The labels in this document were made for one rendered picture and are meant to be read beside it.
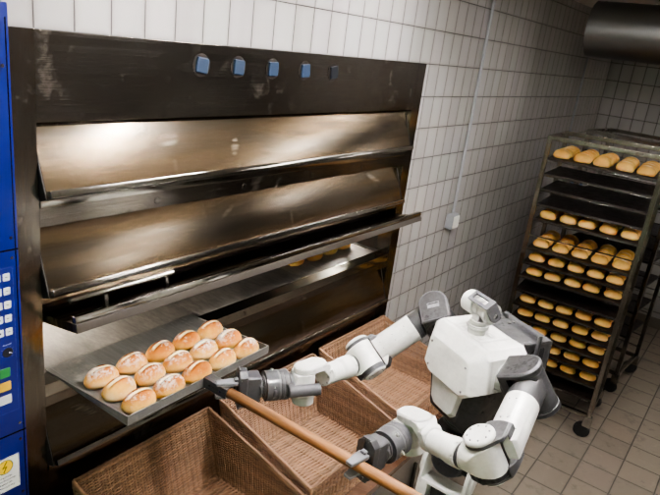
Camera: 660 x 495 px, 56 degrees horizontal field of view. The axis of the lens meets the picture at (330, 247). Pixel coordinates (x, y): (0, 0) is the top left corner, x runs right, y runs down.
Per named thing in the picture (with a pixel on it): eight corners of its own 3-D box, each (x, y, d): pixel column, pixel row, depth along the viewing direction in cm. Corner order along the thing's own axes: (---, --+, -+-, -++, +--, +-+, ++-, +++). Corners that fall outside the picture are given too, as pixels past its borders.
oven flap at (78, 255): (45, 297, 159) (27, 221, 156) (397, 203, 299) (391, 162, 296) (55, 297, 156) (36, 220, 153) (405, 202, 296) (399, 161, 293)
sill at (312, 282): (33, 389, 172) (32, 376, 170) (377, 257, 312) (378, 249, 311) (45, 398, 168) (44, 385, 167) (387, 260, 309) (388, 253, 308)
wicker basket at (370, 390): (308, 401, 283) (315, 347, 274) (375, 359, 327) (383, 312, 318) (399, 450, 257) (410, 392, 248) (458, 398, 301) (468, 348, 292)
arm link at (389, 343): (349, 351, 208) (404, 314, 208) (369, 383, 203) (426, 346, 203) (342, 345, 197) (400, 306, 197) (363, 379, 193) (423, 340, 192)
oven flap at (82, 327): (77, 334, 153) (34, 319, 164) (421, 220, 293) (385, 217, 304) (76, 324, 152) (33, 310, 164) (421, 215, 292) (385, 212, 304)
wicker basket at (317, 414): (211, 460, 237) (215, 398, 228) (305, 404, 280) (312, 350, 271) (306, 528, 210) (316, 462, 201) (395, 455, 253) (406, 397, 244)
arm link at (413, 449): (408, 467, 159) (432, 450, 167) (404, 428, 158) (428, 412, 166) (374, 458, 167) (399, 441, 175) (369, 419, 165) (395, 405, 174)
